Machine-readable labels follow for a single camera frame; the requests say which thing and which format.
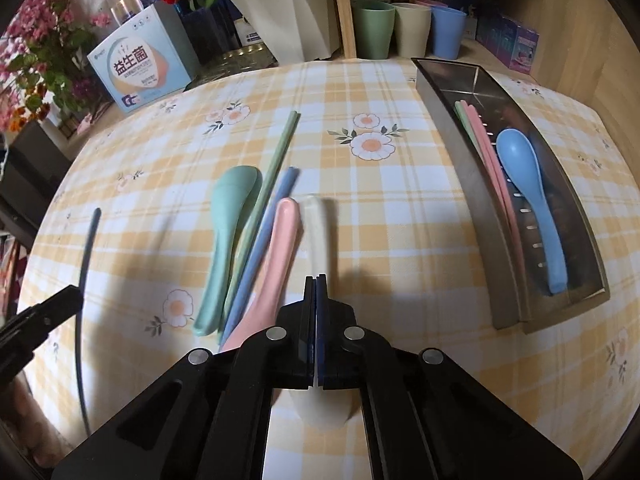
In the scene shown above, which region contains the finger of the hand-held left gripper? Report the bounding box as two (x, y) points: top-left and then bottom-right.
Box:
(17, 284), (85, 333)

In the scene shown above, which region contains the purple box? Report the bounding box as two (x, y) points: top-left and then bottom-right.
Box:
(475, 12), (541, 72)

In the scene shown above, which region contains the silver and blue tin box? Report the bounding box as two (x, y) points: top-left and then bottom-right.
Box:
(111, 0), (151, 28)

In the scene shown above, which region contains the white and orange square box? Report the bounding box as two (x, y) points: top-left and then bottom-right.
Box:
(87, 0), (201, 113)

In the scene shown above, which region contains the pink spoon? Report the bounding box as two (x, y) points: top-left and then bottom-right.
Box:
(220, 197), (303, 353)

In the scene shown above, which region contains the green spoon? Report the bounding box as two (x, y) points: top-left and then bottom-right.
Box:
(192, 165), (263, 336)

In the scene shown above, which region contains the pink blossom arrangement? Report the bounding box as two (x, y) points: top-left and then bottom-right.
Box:
(0, 0), (113, 133)

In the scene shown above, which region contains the dark green chopstick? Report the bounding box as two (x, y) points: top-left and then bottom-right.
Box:
(74, 207), (102, 436)

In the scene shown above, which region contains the white faceted vase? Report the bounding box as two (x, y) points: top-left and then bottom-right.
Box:
(227, 0), (341, 61)

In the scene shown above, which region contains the cream spoon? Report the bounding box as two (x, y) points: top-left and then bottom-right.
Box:
(287, 194), (363, 432)

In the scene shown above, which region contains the blue chopstick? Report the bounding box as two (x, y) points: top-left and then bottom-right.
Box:
(218, 167), (301, 346)

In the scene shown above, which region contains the wooden shelf unit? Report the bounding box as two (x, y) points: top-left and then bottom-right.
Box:
(327, 0), (640, 126)

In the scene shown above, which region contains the black chair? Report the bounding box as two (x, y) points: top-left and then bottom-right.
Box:
(0, 120), (71, 241)

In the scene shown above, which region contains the person's left hand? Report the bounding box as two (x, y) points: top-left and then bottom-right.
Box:
(7, 377), (68, 468)

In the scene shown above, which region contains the cream cup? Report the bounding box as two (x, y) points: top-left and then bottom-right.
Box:
(391, 2), (432, 58)

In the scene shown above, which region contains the yellow plaid floral tablecloth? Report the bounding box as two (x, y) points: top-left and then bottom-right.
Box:
(17, 55), (636, 466)

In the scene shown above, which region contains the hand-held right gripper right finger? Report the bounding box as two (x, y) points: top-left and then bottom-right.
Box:
(317, 274), (585, 480)

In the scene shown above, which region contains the green cup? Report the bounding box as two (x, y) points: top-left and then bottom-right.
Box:
(354, 1), (396, 60)

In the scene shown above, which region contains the dark blue box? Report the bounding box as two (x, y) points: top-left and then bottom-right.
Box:
(180, 5), (241, 66)

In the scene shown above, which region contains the gold patterned tray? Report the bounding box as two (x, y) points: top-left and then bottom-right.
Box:
(190, 42), (278, 81)

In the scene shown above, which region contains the blue spoon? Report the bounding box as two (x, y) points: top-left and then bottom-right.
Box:
(495, 128), (568, 296)

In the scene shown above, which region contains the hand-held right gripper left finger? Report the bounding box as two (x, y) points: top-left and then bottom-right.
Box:
(50, 274), (318, 480)

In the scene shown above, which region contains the metal utensil tray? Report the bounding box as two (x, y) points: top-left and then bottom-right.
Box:
(411, 57), (611, 333)

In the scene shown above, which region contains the blue cup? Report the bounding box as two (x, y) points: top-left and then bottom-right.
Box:
(431, 7), (463, 60)

